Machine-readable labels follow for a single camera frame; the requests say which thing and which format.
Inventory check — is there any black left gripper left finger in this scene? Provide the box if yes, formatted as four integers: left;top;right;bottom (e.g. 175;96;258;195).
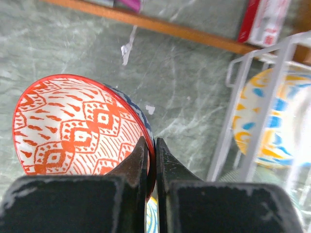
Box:
0;137;148;233

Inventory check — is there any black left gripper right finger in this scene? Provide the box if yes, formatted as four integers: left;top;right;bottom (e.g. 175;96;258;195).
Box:
156;138;303;233

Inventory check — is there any red patterned bowl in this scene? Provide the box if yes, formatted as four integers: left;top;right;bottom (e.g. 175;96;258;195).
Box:
12;74;156;196

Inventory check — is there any wooden shelf rack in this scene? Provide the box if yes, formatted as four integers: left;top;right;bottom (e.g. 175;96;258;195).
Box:
40;0;311;64

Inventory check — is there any blue yellow patterned bowl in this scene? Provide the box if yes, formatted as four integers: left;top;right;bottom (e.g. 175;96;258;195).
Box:
145;197;158;233

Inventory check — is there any pink white pen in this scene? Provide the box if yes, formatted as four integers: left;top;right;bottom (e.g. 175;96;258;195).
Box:
115;0;141;12

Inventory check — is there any small red white card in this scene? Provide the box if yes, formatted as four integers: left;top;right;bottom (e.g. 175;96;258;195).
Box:
237;0;291;48

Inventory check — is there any white wire dish rack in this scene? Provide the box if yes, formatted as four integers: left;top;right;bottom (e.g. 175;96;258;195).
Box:
206;30;311;219

